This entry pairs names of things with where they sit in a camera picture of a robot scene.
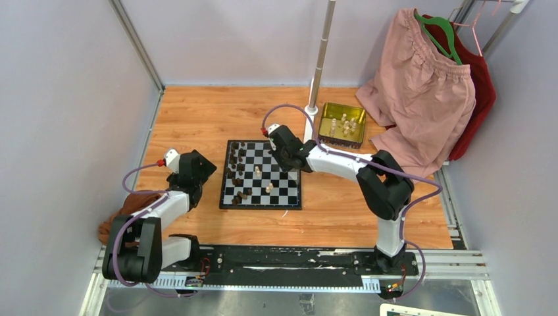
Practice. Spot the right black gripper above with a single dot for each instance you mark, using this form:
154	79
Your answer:
285	168

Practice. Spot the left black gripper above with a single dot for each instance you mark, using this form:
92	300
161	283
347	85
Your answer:
206	170

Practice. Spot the black white chess board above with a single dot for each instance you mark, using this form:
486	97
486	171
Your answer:
241	189

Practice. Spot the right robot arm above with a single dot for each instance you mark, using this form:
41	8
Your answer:
386	191

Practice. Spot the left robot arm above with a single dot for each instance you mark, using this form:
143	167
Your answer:
136	251

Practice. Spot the silver rack pole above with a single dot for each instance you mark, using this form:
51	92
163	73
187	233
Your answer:
323	45

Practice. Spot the yellow metal tin tray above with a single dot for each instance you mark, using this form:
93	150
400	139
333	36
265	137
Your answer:
342	125

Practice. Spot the brown crumpled cloth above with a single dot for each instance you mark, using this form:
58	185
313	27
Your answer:
133	203

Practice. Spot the pink hanging garment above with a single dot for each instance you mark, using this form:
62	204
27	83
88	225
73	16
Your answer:
422	98

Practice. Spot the red hanging garment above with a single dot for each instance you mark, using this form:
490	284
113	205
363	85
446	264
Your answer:
485	96

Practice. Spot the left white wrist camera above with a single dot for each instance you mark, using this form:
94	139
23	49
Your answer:
170	160

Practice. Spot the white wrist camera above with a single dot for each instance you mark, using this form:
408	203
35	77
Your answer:
170	160
267	131

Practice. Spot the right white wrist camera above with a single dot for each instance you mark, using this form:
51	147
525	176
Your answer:
267	131

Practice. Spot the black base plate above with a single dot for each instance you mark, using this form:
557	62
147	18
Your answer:
293	267

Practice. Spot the pink wire hanger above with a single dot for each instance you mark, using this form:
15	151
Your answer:
460	18

